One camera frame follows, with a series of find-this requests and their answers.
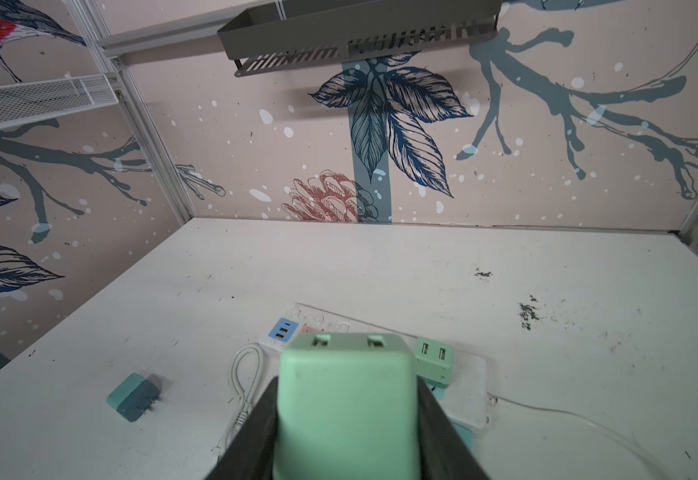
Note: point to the teal charger plug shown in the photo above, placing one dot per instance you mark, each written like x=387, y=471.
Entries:
x=133, y=397

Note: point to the green charger plug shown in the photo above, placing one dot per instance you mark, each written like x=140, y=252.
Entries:
x=341, y=439
x=434, y=362

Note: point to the black wire basket shelf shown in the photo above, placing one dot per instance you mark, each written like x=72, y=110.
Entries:
x=288, y=35

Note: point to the white wire mesh shelf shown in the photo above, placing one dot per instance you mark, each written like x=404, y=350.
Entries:
x=25, y=103

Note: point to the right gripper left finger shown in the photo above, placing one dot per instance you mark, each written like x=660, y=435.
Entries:
x=251, y=453

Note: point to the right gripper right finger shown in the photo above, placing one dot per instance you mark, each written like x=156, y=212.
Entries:
x=443, y=453

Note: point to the white multicolour power strip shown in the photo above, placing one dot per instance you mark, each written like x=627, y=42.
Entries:
x=376, y=366

